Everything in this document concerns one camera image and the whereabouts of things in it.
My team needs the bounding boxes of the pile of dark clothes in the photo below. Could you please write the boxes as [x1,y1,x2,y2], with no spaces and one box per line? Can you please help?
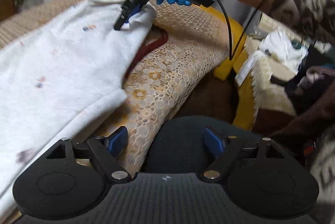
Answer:
[270,46,334,115]

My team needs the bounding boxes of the right forearm patterned sleeve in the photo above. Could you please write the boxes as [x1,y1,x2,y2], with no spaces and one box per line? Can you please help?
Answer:
[225,0,335,43]

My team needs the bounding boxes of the gold floral lace tablecloth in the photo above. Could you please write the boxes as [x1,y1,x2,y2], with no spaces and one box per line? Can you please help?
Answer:
[0,0,236,178]

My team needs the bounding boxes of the dark red strap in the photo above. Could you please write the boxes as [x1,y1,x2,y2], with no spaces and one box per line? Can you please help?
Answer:
[122,24,169,81]

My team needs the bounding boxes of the light grey printed sweatpants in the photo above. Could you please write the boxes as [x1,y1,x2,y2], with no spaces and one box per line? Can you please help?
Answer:
[1,0,156,219]

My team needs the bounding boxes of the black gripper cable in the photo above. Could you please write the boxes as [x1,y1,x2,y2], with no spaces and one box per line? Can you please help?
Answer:
[178,0,278,61]

